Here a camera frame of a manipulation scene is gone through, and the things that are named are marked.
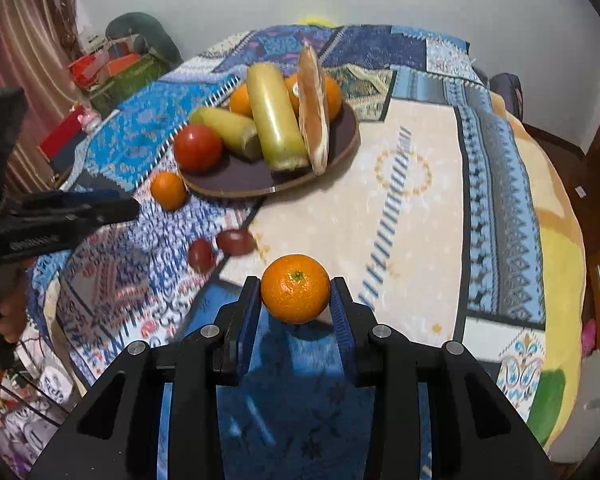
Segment dark blue pillow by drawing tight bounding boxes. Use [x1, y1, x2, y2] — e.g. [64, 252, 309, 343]
[489, 73, 524, 120]

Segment dark red grape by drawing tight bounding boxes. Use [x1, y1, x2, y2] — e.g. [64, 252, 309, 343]
[187, 237, 215, 274]
[215, 229, 257, 256]

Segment pink toy figure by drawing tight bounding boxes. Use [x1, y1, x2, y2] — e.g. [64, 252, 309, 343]
[78, 108, 102, 134]

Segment pink grapefruit slice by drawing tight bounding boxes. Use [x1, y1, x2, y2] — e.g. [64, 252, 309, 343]
[297, 44, 329, 176]

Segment small mandarin with stem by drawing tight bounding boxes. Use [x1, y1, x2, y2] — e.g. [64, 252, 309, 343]
[260, 255, 330, 324]

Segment red box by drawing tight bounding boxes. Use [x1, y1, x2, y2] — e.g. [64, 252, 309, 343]
[38, 105, 85, 162]

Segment medium orange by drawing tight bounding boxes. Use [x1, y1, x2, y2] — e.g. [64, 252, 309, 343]
[228, 84, 252, 118]

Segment striped pink curtain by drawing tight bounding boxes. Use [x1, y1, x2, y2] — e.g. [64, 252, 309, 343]
[0, 0, 82, 193]

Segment large orange with Dole sticker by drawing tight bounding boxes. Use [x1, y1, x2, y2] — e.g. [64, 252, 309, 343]
[285, 73, 342, 122]

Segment dark purple round plate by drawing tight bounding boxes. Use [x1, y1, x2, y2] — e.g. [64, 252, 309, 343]
[180, 103, 360, 200]

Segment small mandarin orange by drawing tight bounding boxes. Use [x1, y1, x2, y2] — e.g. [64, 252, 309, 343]
[150, 171, 187, 211]

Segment yellow pillow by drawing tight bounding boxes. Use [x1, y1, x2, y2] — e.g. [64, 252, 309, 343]
[299, 15, 337, 28]

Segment blue patchwork bedspread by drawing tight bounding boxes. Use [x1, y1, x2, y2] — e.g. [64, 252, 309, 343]
[0, 23, 549, 480]

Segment yellow fleece blanket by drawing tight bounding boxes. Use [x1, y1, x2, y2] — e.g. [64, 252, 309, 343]
[490, 92, 586, 450]

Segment person's left hand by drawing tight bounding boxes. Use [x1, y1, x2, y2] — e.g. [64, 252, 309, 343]
[0, 259, 34, 344]

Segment green storage box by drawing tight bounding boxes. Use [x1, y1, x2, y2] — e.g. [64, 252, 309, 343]
[88, 54, 169, 117]

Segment red tomato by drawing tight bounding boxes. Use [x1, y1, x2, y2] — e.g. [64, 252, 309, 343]
[173, 124, 223, 174]

